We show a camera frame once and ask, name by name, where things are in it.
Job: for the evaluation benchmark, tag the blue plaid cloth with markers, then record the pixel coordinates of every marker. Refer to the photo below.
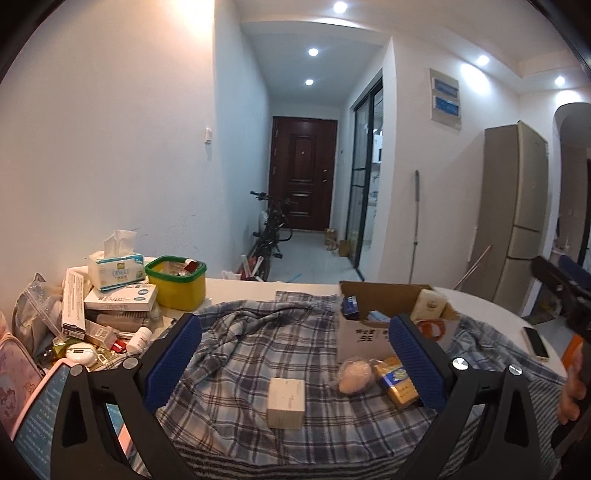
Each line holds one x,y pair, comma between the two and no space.
258,341

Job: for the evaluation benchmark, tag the white and blue flat box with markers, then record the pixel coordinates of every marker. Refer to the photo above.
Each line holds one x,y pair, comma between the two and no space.
120,297

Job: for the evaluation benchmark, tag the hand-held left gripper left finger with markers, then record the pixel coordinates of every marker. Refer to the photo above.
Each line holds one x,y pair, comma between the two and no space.
173,360

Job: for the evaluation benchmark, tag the small blue box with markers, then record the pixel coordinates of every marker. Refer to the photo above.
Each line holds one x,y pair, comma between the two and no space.
351,307

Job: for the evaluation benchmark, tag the grey striped cloth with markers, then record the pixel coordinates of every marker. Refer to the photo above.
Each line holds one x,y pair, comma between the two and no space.
277,461

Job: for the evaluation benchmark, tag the tissue pack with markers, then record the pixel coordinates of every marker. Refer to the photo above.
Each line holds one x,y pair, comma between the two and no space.
117,270

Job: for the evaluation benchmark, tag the pink round item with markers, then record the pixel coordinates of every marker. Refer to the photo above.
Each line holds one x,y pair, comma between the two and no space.
353,376

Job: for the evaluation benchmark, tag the wooden stick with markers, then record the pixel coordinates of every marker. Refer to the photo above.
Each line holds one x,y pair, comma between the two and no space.
473,267

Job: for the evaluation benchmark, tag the yellow container with green rim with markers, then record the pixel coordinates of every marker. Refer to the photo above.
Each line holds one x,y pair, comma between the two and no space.
178,293

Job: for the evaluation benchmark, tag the clear zip bag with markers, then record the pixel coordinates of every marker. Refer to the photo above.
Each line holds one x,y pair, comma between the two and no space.
37,309

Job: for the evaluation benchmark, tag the black bicycle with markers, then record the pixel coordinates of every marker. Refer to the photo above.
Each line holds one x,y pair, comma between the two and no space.
272,230

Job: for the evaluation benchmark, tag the black framed glass door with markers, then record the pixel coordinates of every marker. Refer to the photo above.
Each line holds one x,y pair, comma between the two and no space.
364,175

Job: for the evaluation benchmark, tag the small red can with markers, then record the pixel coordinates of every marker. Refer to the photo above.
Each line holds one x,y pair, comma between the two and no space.
190,266

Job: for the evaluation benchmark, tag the tablet in pink case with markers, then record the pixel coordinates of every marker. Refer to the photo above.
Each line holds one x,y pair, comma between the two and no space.
41,415

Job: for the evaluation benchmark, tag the pink pouch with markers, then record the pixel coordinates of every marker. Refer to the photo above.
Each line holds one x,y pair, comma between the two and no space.
18,383

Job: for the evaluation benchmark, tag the smartphone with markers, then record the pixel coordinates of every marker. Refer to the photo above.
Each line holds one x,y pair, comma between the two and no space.
536,342

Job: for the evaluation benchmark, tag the yellow cigarette pack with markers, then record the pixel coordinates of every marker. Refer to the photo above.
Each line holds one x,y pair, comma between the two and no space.
397,387

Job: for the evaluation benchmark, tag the wall electrical panel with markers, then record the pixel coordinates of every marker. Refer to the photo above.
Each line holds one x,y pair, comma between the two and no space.
445,99

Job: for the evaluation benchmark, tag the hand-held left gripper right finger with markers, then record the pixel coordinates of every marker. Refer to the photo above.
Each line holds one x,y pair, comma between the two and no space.
415,364

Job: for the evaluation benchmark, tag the small beige box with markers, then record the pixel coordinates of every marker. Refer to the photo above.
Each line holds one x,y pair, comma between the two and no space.
285,404

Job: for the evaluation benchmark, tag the white pill bottle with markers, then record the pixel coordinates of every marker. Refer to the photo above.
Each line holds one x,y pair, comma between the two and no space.
139,340

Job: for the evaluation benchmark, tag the small floor cardboard box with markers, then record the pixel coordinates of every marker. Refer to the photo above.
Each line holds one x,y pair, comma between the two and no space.
346,248
331,239

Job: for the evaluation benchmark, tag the white soft pack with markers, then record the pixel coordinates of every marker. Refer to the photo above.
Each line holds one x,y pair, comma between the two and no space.
429,304

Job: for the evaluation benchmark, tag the tall white box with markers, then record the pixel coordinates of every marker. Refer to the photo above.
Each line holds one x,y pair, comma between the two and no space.
75,302

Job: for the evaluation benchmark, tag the beige refrigerator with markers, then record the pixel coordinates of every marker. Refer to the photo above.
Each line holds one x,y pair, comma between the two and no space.
512,217

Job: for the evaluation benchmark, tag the dark red door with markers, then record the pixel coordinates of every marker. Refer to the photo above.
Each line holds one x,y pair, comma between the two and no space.
302,170

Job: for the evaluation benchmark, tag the person's right hand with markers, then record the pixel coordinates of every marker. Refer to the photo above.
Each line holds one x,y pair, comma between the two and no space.
575,397

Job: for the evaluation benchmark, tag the small white device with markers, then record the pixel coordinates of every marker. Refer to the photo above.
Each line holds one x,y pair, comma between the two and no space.
81,354

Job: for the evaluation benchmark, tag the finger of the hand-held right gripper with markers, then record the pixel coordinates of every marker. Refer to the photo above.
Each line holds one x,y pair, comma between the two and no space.
577,272
551,277

